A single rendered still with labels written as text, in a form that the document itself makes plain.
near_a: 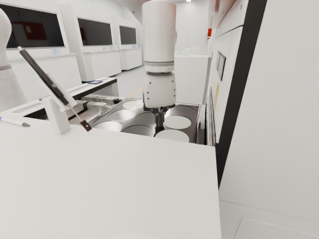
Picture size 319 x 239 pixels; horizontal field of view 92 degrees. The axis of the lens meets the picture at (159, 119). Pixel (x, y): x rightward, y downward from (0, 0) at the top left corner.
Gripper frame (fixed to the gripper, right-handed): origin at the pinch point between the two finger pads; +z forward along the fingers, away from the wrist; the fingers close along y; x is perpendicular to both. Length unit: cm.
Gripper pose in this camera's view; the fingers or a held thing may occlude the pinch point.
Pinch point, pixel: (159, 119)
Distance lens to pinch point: 51.3
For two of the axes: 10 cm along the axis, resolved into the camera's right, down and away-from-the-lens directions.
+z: 0.0, 8.9, 4.5
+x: 3.2, 4.3, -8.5
